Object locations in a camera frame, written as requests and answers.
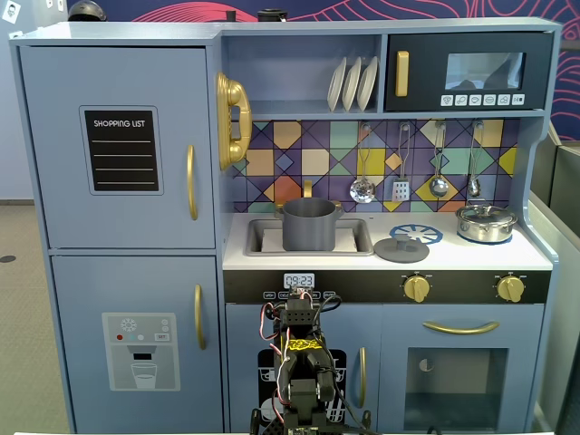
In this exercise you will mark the gold toy faucet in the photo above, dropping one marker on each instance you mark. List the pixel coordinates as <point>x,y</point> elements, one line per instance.
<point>308,188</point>

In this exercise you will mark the yellow tape strip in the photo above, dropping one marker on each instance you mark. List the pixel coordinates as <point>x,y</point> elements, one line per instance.
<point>304,344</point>

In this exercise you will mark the gold stove knob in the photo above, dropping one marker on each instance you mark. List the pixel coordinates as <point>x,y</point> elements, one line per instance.
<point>510,288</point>
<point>417,288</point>

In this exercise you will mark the black helmet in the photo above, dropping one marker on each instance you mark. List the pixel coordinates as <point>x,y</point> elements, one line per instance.
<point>86,11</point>

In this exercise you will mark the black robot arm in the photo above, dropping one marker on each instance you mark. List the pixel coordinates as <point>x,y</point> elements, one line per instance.
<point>301,389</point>

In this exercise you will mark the grey toy sink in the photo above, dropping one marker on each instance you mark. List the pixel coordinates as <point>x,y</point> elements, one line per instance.
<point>355,226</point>

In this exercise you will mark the black stove control panel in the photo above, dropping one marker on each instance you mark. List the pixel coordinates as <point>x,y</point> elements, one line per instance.
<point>462,287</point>

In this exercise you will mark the dark gray round lid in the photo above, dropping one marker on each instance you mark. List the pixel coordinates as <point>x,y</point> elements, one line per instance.
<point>399,254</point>

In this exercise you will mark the gray plastic pot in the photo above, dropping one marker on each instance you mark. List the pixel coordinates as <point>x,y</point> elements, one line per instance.
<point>308,231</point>

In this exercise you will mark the tall blue fridge door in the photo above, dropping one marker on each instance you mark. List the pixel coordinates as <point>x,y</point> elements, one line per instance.
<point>54,181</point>

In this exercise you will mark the blue oven door with window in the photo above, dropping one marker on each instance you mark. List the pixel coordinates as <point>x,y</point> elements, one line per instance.
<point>394,362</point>

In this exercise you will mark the black cylinder object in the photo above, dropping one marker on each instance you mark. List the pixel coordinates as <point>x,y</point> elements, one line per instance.
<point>271,16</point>

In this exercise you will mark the metal slotted spoon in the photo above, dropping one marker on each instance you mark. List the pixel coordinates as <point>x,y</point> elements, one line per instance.
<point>362,190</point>

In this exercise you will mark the black shopping list chalkboard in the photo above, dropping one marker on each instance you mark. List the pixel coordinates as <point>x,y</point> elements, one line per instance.
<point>121,149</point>

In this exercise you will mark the gold toy telephone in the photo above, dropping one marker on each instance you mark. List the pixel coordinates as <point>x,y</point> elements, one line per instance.
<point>233,90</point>

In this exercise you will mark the digital clock display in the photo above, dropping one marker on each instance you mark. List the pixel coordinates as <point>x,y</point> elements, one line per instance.
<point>299,280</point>

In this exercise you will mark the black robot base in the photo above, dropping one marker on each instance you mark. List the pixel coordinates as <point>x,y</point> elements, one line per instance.
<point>272,426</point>

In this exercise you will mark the blue dishwasher door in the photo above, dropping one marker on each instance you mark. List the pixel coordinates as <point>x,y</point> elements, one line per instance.
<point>242,335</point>

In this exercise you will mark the small black peg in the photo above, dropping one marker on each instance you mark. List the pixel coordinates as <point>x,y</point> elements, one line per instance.
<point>230,16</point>

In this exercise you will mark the small metal spoon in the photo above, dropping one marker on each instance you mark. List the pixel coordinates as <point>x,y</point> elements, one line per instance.
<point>474,186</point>

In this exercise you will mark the black microwave door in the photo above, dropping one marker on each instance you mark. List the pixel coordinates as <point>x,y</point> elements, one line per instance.
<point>426,72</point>

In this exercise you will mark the portrait card on wall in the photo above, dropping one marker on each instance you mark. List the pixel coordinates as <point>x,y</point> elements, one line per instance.
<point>11,12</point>

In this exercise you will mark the grey side cabinet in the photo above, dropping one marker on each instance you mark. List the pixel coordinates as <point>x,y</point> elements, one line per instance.
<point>562,226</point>

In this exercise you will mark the white toy plate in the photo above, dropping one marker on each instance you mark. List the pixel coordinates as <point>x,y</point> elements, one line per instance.
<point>335,86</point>
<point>367,84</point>
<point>350,86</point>

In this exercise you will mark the metal slotted spatula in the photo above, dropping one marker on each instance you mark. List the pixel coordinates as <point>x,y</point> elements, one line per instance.
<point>401,190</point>

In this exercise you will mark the blue freezer door with dispenser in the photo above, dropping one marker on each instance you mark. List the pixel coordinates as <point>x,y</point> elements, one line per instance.
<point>81,290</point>

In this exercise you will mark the dark round floor disc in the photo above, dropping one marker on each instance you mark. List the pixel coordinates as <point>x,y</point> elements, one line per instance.
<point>6,259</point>

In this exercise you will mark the metal ladle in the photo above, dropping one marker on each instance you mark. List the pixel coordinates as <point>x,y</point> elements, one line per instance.
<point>438,186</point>

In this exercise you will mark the blue toy kitchen cabinet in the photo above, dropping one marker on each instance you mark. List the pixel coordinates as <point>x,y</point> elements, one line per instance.
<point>136,34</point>

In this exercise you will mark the blue burner decal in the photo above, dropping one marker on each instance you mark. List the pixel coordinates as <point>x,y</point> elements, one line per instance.
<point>426,235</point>

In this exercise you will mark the shiny steel pot lid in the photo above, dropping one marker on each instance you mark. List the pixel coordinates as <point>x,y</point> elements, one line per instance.
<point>485,214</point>

